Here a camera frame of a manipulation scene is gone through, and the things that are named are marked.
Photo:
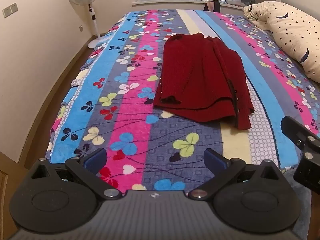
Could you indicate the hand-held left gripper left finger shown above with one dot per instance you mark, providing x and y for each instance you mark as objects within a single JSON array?
[{"x": 96, "y": 159}]

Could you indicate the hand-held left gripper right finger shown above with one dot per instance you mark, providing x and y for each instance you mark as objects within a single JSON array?
[{"x": 212, "y": 159}]

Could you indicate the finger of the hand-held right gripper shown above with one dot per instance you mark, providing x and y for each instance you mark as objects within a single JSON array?
[{"x": 293, "y": 128}]

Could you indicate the dark red knit sweater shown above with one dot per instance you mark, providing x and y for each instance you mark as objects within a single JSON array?
[{"x": 200, "y": 80}]

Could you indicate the striped floral bed blanket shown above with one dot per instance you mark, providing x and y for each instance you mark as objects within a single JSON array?
[{"x": 130, "y": 110}]

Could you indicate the wooden furniture panel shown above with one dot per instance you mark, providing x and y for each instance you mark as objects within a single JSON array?
[{"x": 10, "y": 192}]

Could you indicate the cream star print pillow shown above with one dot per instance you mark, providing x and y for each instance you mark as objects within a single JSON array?
[{"x": 292, "y": 25}]

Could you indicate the dark chair back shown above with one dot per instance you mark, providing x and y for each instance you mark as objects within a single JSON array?
[{"x": 212, "y": 5}]

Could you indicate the white windowsill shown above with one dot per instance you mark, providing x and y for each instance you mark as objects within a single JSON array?
[{"x": 162, "y": 0}]

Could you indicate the beige wall switch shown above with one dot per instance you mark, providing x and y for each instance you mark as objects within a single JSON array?
[
  {"x": 6, "y": 11},
  {"x": 14, "y": 7}
]

